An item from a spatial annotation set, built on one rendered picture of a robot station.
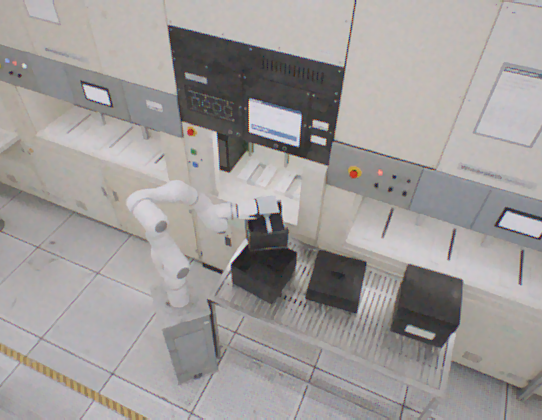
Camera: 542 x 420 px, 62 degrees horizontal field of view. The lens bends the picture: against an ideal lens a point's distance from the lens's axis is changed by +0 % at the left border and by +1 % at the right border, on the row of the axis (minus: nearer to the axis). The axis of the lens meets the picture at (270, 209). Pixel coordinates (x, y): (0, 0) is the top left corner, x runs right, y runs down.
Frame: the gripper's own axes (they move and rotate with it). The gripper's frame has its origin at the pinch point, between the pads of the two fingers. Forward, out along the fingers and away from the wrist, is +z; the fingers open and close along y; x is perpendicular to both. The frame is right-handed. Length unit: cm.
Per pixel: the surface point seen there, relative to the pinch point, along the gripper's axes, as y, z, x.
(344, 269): 18, 43, -38
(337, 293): 32, 35, -39
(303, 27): -20, 16, 84
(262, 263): 1.2, -1.4, -46.5
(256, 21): -32, -1, 82
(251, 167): -70, 2, -34
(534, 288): 46, 141, -36
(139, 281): -53, -87, -125
